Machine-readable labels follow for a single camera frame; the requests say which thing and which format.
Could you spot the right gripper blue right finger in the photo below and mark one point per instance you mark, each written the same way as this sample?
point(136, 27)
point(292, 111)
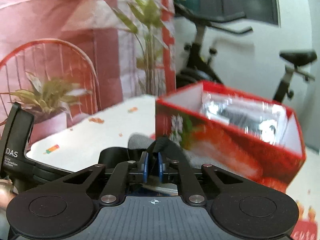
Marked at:
point(160, 167)

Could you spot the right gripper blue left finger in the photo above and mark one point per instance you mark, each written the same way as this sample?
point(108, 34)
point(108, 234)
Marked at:
point(145, 157)

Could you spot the black fabric eye mask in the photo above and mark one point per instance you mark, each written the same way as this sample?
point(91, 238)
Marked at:
point(112, 156)

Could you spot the large clear plastic package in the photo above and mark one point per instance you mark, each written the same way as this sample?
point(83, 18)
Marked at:
point(265, 121)

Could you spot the person's left hand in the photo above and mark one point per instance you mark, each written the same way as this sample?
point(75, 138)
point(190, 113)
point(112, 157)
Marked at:
point(7, 192)

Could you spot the grey fabric item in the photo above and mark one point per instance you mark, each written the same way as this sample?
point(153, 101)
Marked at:
point(139, 141)

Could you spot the white patterned table mat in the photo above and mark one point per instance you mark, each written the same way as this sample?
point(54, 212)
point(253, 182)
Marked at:
point(79, 146)

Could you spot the red strawberry cardboard box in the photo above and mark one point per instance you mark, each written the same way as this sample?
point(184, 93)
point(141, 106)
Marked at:
point(178, 117)

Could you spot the red white printed backdrop curtain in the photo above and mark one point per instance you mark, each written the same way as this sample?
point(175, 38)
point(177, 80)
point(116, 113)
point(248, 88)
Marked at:
point(65, 60)

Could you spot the black exercise bike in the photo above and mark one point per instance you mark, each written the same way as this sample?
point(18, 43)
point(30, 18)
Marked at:
point(265, 47)

